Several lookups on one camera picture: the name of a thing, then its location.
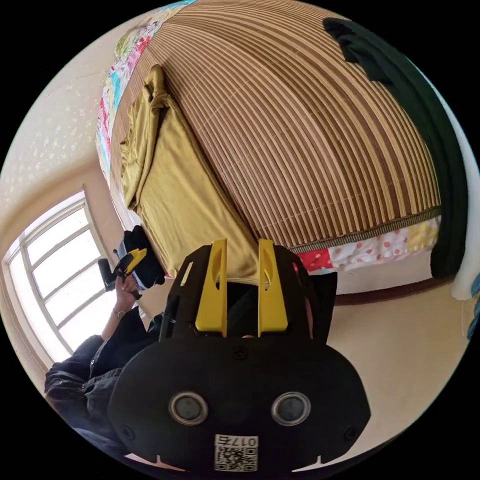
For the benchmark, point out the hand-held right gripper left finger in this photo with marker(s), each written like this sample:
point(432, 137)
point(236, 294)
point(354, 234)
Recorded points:
point(212, 292)

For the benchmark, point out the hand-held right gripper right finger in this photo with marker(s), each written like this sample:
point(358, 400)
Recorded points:
point(272, 292)

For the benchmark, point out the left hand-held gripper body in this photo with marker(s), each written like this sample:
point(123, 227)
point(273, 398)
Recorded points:
point(148, 266)

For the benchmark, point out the brown long sleeve shirt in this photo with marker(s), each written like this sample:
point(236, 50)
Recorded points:
point(176, 180)

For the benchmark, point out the person's left forearm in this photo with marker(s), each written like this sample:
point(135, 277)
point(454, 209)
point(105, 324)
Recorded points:
point(114, 320)

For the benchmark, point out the person's left hand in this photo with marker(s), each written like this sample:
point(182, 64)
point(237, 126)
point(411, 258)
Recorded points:
point(125, 289)

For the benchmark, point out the window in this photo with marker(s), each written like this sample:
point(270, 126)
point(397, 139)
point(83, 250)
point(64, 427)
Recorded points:
point(56, 262)

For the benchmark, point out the bed with striped woven mat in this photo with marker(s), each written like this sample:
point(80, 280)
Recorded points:
point(300, 131)

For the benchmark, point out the pile of clothes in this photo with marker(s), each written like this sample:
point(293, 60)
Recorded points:
point(431, 131)

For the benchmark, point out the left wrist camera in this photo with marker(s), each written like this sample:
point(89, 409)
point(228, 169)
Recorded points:
point(103, 273)

